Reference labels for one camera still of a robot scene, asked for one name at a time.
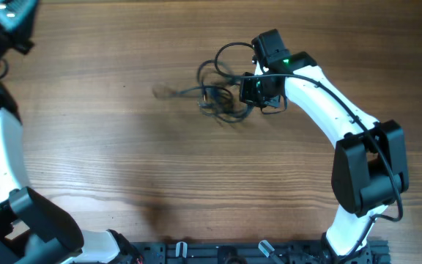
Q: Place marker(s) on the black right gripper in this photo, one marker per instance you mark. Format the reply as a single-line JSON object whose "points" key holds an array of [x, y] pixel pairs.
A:
{"points": [[246, 96]]}

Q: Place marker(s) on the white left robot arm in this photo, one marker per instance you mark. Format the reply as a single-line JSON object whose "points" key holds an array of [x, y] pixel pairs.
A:
{"points": [[32, 228]]}

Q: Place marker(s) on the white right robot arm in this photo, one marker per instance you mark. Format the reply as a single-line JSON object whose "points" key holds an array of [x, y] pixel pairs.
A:
{"points": [[369, 171]]}

